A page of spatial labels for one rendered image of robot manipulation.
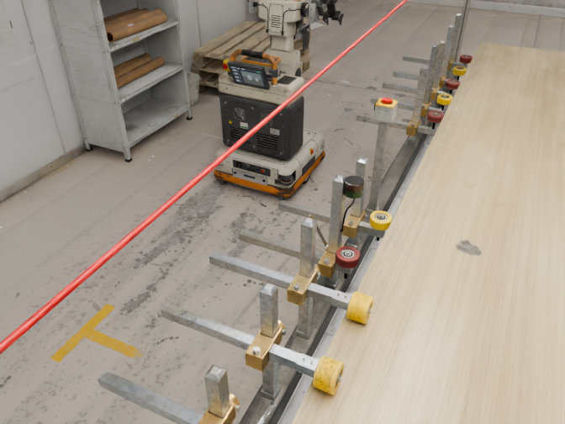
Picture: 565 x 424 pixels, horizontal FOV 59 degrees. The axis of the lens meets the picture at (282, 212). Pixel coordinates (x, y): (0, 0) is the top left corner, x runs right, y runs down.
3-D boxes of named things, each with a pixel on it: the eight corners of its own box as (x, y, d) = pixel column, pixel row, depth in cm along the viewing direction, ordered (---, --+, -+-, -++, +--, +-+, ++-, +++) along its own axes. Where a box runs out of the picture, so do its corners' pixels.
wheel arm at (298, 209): (277, 211, 201) (277, 203, 199) (281, 207, 204) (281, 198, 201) (382, 240, 186) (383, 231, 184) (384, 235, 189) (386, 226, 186)
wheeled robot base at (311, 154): (288, 202, 345) (289, 171, 330) (212, 180, 368) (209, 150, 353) (326, 159, 393) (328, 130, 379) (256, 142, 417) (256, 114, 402)
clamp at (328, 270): (317, 273, 170) (318, 262, 167) (331, 251, 180) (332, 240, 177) (332, 278, 168) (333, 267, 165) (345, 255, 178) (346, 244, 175)
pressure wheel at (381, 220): (374, 248, 185) (377, 224, 178) (363, 236, 191) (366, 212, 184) (393, 243, 187) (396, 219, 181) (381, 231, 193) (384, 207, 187)
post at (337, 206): (324, 288, 183) (332, 177, 155) (328, 283, 186) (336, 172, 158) (334, 292, 182) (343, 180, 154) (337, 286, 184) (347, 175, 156)
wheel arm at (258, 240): (238, 241, 184) (238, 233, 182) (243, 236, 187) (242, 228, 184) (350, 277, 169) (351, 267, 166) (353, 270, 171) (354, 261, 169)
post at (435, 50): (418, 126, 293) (432, 45, 265) (419, 124, 296) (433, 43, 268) (424, 128, 292) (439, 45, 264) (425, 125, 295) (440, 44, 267)
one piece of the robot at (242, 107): (288, 178, 344) (289, 59, 296) (221, 161, 364) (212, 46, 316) (308, 157, 368) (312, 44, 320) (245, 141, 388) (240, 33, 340)
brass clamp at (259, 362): (243, 364, 128) (242, 352, 125) (266, 327, 138) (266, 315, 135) (265, 373, 126) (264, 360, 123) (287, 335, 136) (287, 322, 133)
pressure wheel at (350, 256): (330, 281, 171) (332, 256, 164) (338, 267, 177) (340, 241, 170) (352, 288, 168) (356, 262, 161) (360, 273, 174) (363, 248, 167)
